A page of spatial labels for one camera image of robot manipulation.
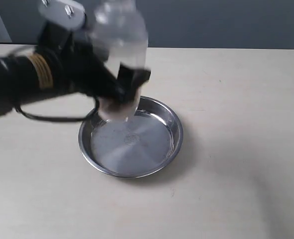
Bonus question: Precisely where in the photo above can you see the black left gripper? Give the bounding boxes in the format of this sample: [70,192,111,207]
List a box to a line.
[36,23,151,106]

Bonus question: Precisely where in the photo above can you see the clear plastic shaker bottle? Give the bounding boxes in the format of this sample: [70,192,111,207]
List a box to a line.
[89,0,148,121]

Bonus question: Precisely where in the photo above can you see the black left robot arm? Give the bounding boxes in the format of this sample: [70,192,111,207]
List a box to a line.
[0,22,151,123]

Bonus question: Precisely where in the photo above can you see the round stainless steel plate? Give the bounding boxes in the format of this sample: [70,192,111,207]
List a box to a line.
[78,96,184,178]

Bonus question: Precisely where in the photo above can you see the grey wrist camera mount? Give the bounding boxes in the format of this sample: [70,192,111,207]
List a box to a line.
[38,0,86,31]

